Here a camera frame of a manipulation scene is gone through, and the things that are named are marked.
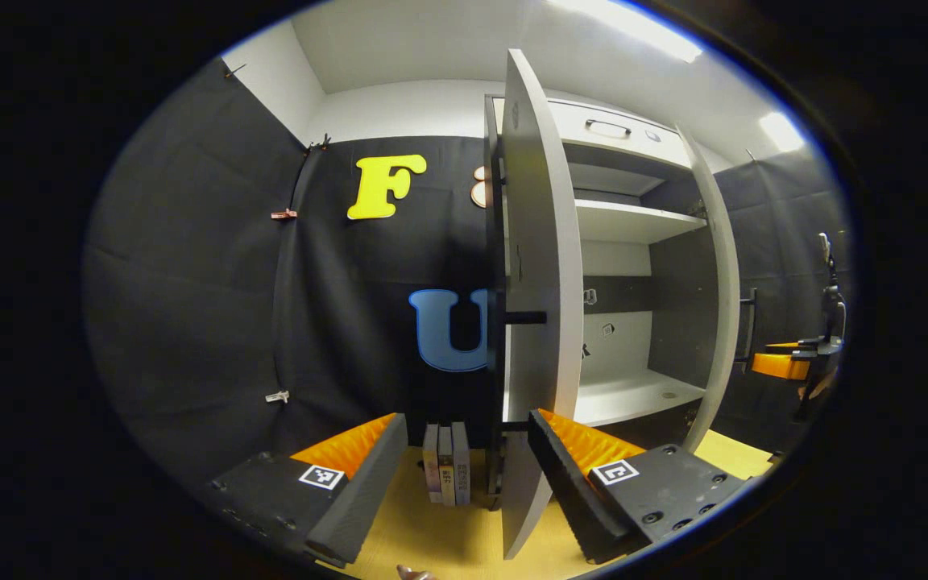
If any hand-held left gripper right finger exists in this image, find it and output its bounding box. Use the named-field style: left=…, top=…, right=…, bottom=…
left=527, top=408, right=755, bottom=565

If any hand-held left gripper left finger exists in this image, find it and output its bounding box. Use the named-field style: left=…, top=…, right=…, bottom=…
left=205, top=412, right=409, bottom=567

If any white cabinet door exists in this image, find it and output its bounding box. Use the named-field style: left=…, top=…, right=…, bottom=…
left=673, top=122, right=741, bottom=454
left=501, top=48, right=586, bottom=561

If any white grey cabinet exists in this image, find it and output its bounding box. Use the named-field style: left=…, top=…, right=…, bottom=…
left=484, top=95, right=743, bottom=452

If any white cabinet shelf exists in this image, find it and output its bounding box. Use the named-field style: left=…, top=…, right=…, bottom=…
left=575, top=199, right=708, bottom=245

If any grey cabinet drawer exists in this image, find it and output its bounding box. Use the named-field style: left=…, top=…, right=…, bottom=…
left=495, top=97, right=692, bottom=170

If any upright paperback book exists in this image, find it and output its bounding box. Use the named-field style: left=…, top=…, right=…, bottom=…
left=423, top=425, right=441, bottom=504
left=437, top=426, right=456, bottom=508
left=452, top=422, right=472, bottom=506

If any small ceiling light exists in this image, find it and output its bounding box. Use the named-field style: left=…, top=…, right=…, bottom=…
left=758, top=112, right=805, bottom=154

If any long ceiling light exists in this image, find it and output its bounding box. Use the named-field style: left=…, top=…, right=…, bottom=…
left=549, top=0, right=704, bottom=64

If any black door handle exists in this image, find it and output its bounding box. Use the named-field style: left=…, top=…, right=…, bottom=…
left=739, top=288, right=758, bottom=373
left=488, top=157, right=548, bottom=500

